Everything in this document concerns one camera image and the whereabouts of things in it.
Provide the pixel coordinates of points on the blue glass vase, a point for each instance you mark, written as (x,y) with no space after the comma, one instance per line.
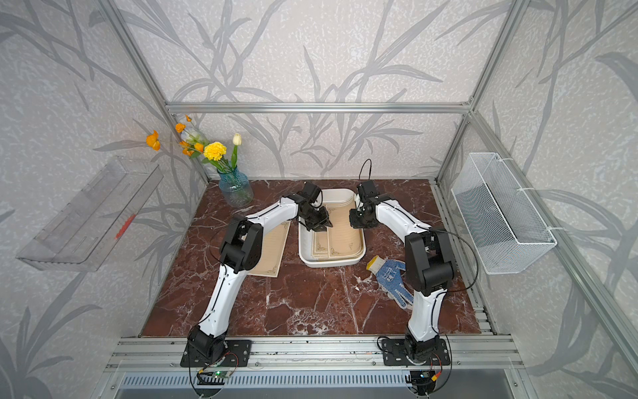
(236,188)

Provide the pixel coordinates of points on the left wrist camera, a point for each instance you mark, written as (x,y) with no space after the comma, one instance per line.
(310,192)

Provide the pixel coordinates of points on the blue dotted work glove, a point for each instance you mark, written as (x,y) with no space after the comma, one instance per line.
(388,275)

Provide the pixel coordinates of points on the beige stationery paper stack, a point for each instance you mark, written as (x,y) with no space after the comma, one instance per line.
(341,241)

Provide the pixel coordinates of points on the circuit board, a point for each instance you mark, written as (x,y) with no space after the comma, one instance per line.
(425,379)
(214,378)

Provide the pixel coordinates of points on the clear plastic wall shelf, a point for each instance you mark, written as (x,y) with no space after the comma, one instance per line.
(82,235)

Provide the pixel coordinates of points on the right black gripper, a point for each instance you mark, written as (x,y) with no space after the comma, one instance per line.
(353,220)

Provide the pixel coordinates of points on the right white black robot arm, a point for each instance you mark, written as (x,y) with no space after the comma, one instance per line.
(429,263)

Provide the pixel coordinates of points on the white plastic storage box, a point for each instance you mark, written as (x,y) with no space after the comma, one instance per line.
(329,196)

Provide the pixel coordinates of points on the right circuit board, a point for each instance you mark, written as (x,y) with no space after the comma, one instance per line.
(425,379)

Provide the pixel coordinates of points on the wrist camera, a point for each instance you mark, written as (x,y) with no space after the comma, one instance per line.
(367,190)
(310,192)

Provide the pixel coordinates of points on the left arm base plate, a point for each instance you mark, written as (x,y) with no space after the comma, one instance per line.
(235,353)

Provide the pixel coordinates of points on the left circuit board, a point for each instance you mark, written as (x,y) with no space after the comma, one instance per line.
(214,378)

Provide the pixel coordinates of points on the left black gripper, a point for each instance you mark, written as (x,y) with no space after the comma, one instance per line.
(325,223)

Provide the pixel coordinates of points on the beige stationery paper sheet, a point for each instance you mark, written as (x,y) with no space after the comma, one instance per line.
(273,249)

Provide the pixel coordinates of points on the white wire mesh basket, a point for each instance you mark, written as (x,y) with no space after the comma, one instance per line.
(506,228)

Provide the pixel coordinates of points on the red pen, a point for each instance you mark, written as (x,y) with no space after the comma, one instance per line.
(125,227)

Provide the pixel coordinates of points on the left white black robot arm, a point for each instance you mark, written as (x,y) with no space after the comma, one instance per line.
(240,252)

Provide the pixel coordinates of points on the yellow orange flower bouquet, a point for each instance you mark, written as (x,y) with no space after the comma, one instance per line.
(195,145)

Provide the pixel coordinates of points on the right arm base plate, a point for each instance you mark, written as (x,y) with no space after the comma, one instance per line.
(405,352)

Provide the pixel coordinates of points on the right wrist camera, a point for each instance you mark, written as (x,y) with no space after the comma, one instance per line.
(367,190)

